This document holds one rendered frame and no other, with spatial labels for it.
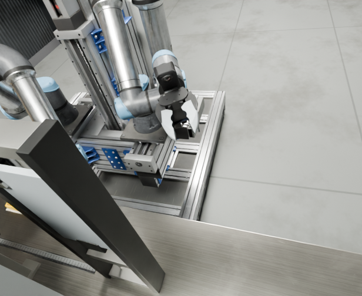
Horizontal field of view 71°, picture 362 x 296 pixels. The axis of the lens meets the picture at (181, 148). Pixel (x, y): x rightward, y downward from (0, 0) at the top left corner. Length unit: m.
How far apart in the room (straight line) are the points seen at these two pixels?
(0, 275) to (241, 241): 0.55
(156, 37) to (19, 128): 0.73
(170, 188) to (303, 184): 0.92
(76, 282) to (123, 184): 1.09
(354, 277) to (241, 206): 1.15
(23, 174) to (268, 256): 0.59
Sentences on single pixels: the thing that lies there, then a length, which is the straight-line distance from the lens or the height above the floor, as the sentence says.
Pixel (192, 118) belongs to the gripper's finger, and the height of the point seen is 1.25.
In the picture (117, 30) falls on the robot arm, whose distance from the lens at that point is 0.87.
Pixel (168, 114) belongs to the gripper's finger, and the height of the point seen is 1.24.
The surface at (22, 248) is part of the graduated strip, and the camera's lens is 0.98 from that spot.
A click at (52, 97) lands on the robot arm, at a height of 0.98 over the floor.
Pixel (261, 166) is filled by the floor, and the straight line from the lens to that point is 2.02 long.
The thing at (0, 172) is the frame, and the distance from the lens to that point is 0.40.
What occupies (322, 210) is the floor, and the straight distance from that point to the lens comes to 1.90.
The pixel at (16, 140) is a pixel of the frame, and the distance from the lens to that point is 0.31.
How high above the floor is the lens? 1.60
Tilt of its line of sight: 47 degrees down
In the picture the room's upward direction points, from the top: 14 degrees counter-clockwise
